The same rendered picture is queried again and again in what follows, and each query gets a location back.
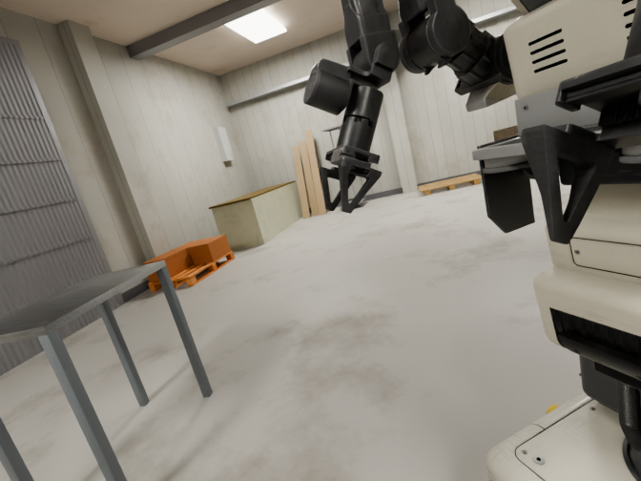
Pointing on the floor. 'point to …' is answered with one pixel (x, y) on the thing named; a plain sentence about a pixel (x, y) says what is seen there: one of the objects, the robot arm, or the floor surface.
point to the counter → (258, 215)
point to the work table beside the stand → (29, 322)
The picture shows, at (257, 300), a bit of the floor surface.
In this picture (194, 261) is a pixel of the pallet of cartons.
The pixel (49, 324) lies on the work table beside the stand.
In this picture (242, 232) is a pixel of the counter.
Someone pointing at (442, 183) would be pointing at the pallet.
